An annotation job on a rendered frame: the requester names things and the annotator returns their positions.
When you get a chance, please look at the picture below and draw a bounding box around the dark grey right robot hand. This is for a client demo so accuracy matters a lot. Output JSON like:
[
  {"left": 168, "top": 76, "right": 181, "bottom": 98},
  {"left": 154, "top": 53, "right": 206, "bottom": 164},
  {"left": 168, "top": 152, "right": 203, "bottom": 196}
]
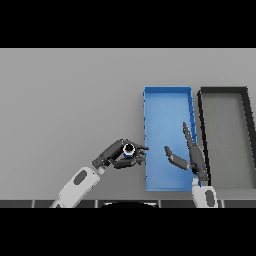
[{"left": 163, "top": 121, "right": 209, "bottom": 183}]

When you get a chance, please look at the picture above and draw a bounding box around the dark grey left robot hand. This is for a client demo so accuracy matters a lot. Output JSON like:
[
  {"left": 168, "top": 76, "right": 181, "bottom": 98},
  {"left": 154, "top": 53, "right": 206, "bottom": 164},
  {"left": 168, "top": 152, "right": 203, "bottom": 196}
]
[{"left": 91, "top": 138, "right": 150, "bottom": 170}]

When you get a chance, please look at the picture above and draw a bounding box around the blue pipe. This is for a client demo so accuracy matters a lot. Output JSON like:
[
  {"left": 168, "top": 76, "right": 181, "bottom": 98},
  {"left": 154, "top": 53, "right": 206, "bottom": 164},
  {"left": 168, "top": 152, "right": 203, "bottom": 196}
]
[{"left": 122, "top": 143, "right": 136, "bottom": 159}]

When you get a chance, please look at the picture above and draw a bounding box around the dark grey bin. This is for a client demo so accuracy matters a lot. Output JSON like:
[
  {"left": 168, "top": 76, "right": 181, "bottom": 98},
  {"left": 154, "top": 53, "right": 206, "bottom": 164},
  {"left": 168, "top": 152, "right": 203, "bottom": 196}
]
[{"left": 197, "top": 86, "right": 256, "bottom": 191}]

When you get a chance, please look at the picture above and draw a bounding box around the blue bin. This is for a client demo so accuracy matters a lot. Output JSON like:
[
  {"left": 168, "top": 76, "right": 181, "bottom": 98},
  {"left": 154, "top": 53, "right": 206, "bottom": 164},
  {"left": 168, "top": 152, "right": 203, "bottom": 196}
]
[{"left": 142, "top": 85, "right": 202, "bottom": 193}]

